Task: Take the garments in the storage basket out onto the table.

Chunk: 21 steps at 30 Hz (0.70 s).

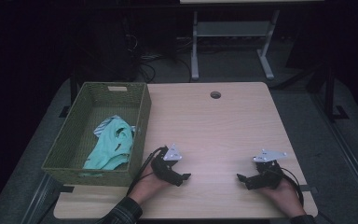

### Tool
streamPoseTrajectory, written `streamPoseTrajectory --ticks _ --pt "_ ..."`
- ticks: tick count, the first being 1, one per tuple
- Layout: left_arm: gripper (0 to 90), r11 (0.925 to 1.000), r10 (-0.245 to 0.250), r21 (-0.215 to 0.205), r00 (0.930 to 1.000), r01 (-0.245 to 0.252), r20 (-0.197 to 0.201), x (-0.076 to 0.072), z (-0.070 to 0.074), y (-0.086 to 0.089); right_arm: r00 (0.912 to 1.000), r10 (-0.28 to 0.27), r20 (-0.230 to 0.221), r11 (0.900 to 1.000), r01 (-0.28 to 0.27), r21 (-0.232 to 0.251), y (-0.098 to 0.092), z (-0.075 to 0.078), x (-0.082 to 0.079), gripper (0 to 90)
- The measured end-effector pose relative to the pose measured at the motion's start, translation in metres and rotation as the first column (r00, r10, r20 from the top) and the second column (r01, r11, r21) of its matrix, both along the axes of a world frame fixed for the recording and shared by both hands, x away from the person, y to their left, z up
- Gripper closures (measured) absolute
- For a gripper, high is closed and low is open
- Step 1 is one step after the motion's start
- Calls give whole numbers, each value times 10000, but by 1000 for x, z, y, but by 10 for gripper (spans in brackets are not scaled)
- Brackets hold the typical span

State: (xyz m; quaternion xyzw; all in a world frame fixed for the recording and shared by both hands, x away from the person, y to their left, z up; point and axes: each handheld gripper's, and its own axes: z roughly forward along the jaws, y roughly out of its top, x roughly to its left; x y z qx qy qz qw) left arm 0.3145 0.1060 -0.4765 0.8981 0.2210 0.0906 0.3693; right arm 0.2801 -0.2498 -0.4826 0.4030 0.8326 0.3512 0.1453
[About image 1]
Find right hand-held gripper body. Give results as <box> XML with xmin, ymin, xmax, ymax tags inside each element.
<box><xmin>253</xmin><ymin>148</ymin><xmax>288</xmax><ymax>189</ymax></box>

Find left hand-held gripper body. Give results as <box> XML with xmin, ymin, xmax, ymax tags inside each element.
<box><xmin>151</xmin><ymin>143</ymin><xmax>185</xmax><ymax>185</ymax></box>

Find mint green bib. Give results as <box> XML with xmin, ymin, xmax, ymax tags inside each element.
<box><xmin>82</xmin><ymin>114</ymin><xmax>136</xmax><ymax>172</ymax></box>

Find green woven basket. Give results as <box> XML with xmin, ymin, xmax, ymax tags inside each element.
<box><xmin>41</xmin><ymin>81</ymin><xmax>153</xmax><ymax>188</ymax></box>

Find person's right hand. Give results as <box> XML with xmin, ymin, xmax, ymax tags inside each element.
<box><xmin>256</xmin><ymin>178</ymin><xmax>308</xmax><ymax>217</ymax></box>

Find person's left hand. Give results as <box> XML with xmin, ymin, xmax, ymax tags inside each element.
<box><xmin>127</xmin><ymin>162</ymin><xmax>172</xmax><ymax>205</ymax></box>

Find black tape strip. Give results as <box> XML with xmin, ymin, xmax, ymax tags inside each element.
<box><xmin>297</xmin><ymin>184</ymin><xmax>319</xmax><ymax>194</ymax></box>
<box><xmin>55</xmin><ymin>184</ymin><xmax>76</xmax><ymax>194</ymax></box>

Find black metal stand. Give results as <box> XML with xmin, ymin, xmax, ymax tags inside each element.
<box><xmin>322</xmin><ymin>63</ymin><xmax>350</xmax><ymax>123</ymax></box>

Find white metal stand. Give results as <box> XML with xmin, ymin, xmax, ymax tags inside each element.
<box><xmin>189</xmin><ymin>8</ymin><xmax>281</xmax><ymax>81</ymax></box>

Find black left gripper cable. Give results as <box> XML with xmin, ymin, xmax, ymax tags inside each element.
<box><xmin>125</xmin><ymin>147</ymin><xmax>166</xmax><ymax>197</ymax></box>

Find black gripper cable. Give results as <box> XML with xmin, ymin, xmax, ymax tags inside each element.
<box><xmin>273</xmin><ymin>167</ymin><xmax>305</xmax><ymax>207</ymax></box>
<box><xmin>125</xmin><ymin>147</ymin><xmax>166</xmax><ymax>197</ymax></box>

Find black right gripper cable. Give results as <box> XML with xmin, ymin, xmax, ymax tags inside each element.
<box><xmin>273</xmin><ymin>167</ymin><xmax>305</xmax><ymax>207</ymax></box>

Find aluminium rail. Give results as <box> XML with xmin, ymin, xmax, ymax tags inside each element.
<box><xmin>20</xmin><ymin>172</ymin><xmax>62</xmax><ymax>224</ymax></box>
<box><xmin>310</xmin><ymin>91</ymin><xmax>358</xmax><ymax>217</ymax></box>

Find tangle of floor cables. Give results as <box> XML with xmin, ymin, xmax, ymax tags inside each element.
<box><xmin>122</xmin><ymin>31</ymin><xmax>194</xmax><ymax>84</ymax></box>

